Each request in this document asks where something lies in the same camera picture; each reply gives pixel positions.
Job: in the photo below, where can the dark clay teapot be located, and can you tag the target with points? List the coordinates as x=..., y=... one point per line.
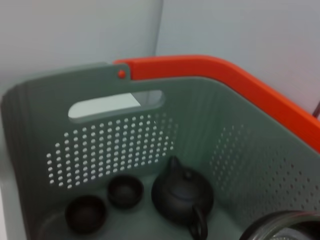
x=182, y=195

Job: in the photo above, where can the glass teacup black holder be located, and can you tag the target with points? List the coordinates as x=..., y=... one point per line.
x=280, y=225

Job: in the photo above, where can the small dark clay cup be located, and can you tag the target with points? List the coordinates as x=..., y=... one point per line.
x=125, y=191
x=86, y=213

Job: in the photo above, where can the grey perforated storage basket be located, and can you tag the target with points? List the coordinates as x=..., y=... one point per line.
x=200, y=112

